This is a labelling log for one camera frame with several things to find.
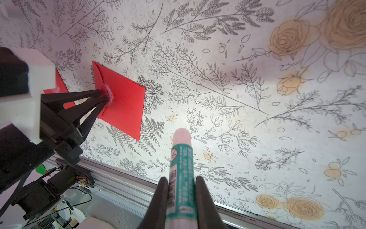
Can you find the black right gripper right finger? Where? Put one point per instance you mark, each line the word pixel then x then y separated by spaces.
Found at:
pixel 207 214

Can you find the green white glue stick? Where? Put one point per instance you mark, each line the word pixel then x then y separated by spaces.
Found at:
pixel 181 210

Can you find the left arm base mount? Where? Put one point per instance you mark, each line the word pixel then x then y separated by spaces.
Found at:
pixel 39 196

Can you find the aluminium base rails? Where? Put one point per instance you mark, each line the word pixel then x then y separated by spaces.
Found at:
pixel 140 191

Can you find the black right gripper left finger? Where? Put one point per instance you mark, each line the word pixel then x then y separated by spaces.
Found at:
pixel 156 213

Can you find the red envelope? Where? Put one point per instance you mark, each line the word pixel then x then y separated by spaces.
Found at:
pixel 125 106
pixel 60 88

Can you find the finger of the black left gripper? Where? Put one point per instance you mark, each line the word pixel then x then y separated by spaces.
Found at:
pixel 63 98
pixel 83 115

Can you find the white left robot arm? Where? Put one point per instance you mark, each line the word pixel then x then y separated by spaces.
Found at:
pixel 19 156

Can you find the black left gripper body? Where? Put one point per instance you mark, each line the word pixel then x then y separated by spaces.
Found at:
pixel 60 130

